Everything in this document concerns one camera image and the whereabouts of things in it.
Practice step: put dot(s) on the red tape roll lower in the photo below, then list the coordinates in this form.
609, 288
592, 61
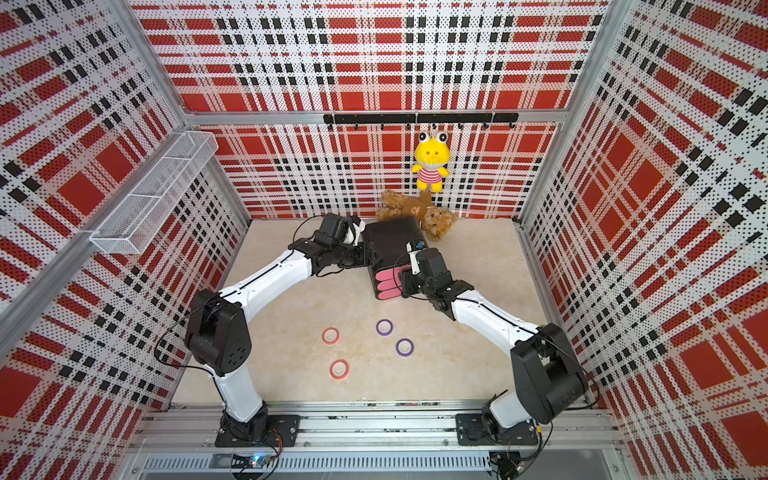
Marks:
339, 369

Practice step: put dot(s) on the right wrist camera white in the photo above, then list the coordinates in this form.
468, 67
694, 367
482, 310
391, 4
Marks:
413, 248

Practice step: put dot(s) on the red tape roll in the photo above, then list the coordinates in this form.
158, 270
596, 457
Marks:
339, 369
330, 336

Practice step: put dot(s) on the red tape roll upper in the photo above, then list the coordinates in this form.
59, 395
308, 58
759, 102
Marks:
330, 336

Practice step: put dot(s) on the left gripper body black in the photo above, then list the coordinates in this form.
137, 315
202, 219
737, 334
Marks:
349, 256

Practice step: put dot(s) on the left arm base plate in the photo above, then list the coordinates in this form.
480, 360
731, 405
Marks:
271, 430

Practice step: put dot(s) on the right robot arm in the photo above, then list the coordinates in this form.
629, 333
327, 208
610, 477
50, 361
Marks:
547, 377

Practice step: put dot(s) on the brown teddy bear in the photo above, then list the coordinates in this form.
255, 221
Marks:
434, 221

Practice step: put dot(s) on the black hook rail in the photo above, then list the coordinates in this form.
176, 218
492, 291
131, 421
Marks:
421, 118

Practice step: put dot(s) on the white wire mesh basket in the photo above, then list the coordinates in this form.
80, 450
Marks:
132, 225

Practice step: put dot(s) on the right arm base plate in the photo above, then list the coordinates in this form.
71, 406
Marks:
475, 429

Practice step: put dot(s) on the purple tape roll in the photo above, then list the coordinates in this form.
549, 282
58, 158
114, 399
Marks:
404, 347
384, 327

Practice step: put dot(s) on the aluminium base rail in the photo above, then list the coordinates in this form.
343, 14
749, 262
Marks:
376, 440

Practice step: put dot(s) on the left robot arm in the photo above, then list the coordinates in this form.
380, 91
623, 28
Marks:
218, 336

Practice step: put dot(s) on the black drawer cabinet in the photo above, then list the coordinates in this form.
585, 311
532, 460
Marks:
389, 239

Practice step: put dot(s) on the pink drawer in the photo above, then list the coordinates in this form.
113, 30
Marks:
391, 274
388, 285
388, 294

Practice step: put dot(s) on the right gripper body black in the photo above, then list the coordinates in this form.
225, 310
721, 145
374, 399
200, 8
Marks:
414, 284

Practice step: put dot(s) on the yellow frog plush toy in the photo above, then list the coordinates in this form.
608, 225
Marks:
431, 157

